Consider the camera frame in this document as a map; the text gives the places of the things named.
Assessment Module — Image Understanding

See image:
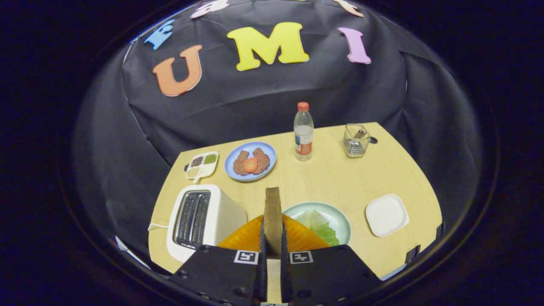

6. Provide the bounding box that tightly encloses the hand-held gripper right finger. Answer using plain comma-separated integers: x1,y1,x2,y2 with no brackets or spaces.
280,214,383,306

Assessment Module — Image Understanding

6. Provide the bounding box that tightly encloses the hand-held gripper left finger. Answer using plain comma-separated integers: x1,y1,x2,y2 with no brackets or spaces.
169,215,268,306

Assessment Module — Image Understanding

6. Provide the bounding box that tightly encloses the dark toasted bread slice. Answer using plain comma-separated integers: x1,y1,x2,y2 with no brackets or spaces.
263,187,284,259

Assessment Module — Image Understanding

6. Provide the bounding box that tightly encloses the green lettuce leaf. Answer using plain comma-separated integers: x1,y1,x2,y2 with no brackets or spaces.
293,210,340,247

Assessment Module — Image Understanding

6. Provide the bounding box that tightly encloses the white toaster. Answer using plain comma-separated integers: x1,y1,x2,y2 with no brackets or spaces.
166,184,248,263

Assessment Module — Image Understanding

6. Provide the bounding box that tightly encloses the pale green round plate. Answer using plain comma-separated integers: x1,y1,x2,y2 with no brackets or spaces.
282,201,351,246

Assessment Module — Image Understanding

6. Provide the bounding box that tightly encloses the brown meat patty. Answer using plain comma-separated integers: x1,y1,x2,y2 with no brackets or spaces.
233,150,251,176
252,147,271,174

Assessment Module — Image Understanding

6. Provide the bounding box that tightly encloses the small white square plate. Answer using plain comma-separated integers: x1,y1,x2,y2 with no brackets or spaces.
365,194,410,238

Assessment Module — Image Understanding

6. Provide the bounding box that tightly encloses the white divided seasoning tray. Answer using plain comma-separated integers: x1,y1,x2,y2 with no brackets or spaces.
184,151,219,183

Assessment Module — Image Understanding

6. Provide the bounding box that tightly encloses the blue plate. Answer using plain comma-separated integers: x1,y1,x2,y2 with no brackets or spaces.
224,142,277,182

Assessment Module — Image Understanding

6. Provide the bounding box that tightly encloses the white flat object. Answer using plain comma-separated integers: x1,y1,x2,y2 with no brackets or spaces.
115,236,151,269

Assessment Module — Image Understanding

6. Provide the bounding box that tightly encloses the clear bottle with red cap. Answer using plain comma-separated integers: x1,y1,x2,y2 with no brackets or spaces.
293,102,315,162

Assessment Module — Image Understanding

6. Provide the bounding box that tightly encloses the black backdrop cloth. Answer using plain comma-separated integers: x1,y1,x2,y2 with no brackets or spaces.
70,0,483,272

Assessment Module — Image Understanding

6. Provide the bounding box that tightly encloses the metal wire basket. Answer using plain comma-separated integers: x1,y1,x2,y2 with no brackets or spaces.
343,123,371,159

